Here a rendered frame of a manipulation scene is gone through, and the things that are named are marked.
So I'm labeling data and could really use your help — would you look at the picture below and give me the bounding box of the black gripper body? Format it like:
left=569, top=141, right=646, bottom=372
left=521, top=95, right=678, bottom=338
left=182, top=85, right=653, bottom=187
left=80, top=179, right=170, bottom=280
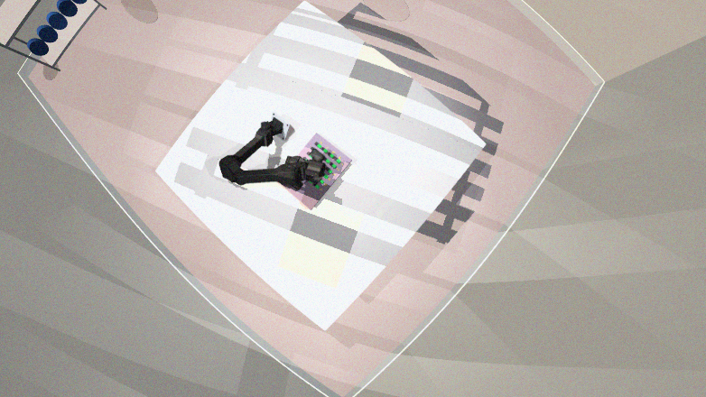
left=292, top=149, right=325, bottom=190

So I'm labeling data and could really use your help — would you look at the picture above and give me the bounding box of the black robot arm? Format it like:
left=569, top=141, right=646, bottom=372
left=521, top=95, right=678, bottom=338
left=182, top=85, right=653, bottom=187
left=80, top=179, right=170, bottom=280
left=219, top=117, right=325, bottom=186

